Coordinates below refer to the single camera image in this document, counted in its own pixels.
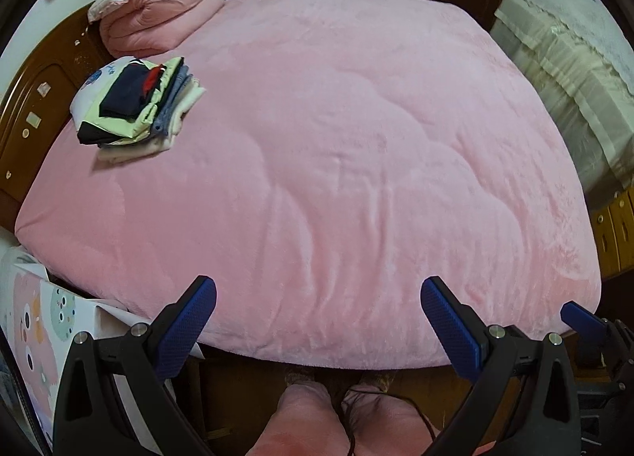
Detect navy red varsity jacket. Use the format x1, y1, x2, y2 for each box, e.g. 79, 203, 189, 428
99, 60, 164, 121

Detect stack of folded clothes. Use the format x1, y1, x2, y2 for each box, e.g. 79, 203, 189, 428
70, 56, 205, 164

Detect white cartoon storage box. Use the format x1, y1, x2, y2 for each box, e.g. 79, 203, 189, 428
1, 247, 146, 442

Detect pink plush bed blanket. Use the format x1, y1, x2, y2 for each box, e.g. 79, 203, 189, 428
15, 0, 601, 369

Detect dark wooden headboard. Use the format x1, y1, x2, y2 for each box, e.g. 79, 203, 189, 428
0, 7, 112, 232

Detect folded pink quilt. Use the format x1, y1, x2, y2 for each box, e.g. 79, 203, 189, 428
99, 0, 225, 57

